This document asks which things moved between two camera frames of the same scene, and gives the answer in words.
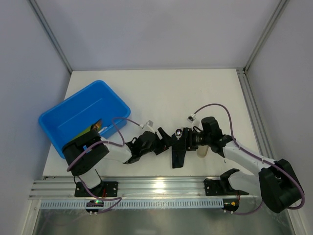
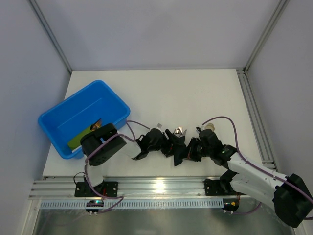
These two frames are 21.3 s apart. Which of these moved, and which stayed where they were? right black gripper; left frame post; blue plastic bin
Moved: right black gripper
Stayed: left frame post; blue plastic bin
